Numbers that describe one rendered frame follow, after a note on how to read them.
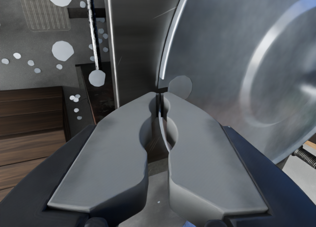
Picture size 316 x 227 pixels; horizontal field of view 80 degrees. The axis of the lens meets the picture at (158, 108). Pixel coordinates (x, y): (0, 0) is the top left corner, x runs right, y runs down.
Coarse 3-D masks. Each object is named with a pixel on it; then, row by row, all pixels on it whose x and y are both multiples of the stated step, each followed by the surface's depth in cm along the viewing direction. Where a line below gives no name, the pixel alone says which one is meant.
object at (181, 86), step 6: (174, 78) 13; (180, 78) 14; (186, 78) 14; (174, 84) 14; (180, 84) 14; (186, 84) 14; (168, 90) 14; (174, 90) 14; (180, 90) 14; (186, 90) 14; (180, 96) 14; (186, 96) 15
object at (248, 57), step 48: (192, 0) 11; (240, 0) 13; (288, 0) 14; (192, 48) 13; (240, 48) 15; (288, 48) 16; (192, 96) 15; (240, 96) 17; (288, 96) 19; (288, 144) 27
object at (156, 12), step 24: (120, 0) 10; (144, 0) 10; (168, 0) 11; (120, 24) 10; (144, 24) 11; (168, 24) 12; (120, 48) 11; (144, 48) 12; (120, 72) 12; (144, 72) 12; (120, 96) 13
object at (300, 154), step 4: (300, 148) 32; (296, 152) 32; (300, 152) 31; (304, 152) 31; (308, 152) 31; (288, 156) 36; (300, 156) 31; (304, 156) 31; (308, 156) 30; (312, 156) 30; (284, 160) 36; (304, 160) 31; (308, 160) 30; (312, 160) 30; (276, 164) 36; (280, 164) 36; (284, 164) 37; (308, 164) 31; (312, 164) 30; (280, 168) 37
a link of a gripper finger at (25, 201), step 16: (64, 144) 8; (80, 144) 8; (48, 160) 7; (64, 160) 7; (32, 176) 6; (48, 176) 6; (16, 192) 6; (32, 192) 6; (48, 192) 6; (0, 208) 5; (16, 208) 5; (32, 208) 5; (48, 208) 6; (0, 224) 5; (16, 224) 5; (32, 224) 5; (48, 224) 5; (64, 224) 5; (80, 224) 5
